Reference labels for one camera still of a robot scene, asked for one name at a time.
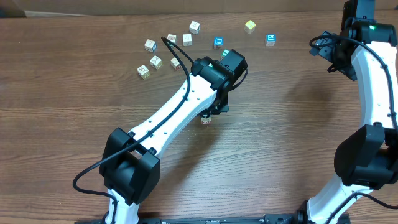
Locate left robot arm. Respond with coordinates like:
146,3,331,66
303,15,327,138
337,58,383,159
99,50,248,223

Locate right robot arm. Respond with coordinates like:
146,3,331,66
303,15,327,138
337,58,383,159
281,0,397,223

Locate green L block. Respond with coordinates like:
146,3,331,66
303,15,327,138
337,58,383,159
221,49,229,60

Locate wooden block red side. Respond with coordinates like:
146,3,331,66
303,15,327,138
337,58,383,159
170,57,182,70

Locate plain wooden block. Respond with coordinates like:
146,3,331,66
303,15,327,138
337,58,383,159
182,34,192,47

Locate wooden block top blue side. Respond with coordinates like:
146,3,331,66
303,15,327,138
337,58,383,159
189,21,201,35

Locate blue P block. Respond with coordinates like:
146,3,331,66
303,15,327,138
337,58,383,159
266,34,276,47

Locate block with green B side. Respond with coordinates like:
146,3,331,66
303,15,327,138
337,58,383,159
167,34,177,43

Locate wooden block car picture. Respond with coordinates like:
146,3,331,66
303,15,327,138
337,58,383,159
144,39,157,53

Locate wooden block yellow S side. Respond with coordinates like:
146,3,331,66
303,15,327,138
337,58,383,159
137,65,150,79

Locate cardboard backdrop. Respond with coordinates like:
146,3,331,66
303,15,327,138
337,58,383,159
1,0,345,17

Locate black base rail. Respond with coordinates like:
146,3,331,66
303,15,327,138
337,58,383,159
74,213,352,224

